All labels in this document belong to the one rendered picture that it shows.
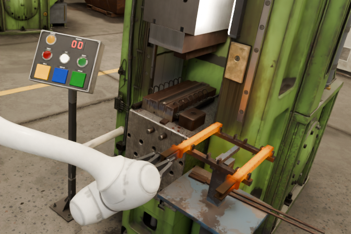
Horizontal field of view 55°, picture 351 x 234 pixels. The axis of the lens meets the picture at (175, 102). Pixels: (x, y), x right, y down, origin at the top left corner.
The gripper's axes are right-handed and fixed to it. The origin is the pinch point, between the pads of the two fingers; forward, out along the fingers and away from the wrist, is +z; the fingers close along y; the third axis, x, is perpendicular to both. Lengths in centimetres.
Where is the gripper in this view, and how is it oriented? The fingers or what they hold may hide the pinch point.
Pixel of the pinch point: (170, 155)
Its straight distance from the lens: 124.0
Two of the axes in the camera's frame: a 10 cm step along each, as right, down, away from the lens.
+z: 6.0, -2.6, 7.6
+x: 1.4, -9.0, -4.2
